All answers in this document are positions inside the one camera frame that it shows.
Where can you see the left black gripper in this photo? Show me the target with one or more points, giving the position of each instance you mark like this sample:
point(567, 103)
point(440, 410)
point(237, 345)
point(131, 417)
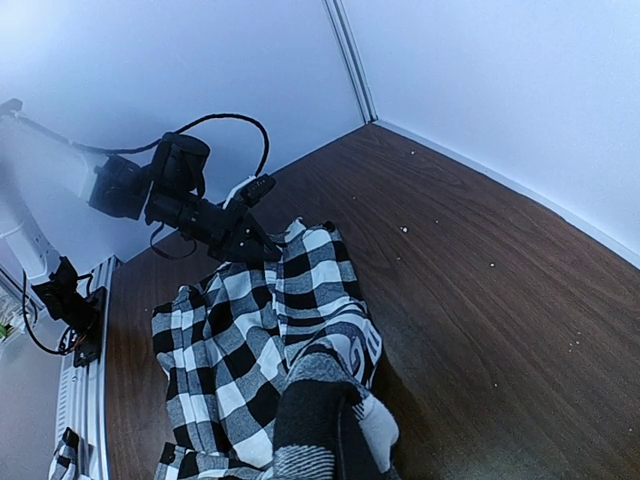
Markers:
point(200, 221)

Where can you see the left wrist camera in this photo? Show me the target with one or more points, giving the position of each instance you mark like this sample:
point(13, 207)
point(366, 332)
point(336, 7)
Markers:
point(250, 191)

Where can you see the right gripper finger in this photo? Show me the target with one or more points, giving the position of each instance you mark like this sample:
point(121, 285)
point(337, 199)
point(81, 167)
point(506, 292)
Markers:
point(363, 435)

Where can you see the black white plaid shirt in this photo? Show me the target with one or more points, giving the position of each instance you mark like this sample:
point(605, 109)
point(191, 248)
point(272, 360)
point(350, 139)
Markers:
point(251, 354)

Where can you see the aluminium front rail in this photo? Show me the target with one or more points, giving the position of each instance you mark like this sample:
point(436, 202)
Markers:
point(81, 401)

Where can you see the left aluminium corner post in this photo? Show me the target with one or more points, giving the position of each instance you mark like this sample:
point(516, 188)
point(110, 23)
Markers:
point(349, 51)

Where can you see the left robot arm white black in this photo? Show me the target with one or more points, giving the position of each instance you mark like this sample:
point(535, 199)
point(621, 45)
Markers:
point(52, 188)

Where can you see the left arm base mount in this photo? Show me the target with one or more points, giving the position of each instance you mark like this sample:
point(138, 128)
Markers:
point(67, 297)

